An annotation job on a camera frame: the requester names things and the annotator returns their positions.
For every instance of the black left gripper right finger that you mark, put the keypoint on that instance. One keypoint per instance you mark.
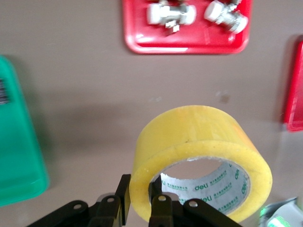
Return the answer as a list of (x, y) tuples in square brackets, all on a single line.
[(165, 212)]

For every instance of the white capped metal pipe fitting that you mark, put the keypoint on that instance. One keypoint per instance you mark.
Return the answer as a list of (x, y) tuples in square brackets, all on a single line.
[(170, 14), (225, 14)]

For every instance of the yellow packing tape roll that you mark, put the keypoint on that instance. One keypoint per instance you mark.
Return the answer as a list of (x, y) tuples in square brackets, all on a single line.
[(189, 127)]

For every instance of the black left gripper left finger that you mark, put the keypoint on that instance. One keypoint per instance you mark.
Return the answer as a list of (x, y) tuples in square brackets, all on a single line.
[(106, 210)]

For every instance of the green plastic tray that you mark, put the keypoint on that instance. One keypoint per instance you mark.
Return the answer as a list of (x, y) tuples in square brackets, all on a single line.
[(16, 142)]

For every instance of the red plastic tray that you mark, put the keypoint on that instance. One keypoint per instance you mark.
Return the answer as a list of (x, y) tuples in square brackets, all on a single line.
[(296, 94), (189, 40)]

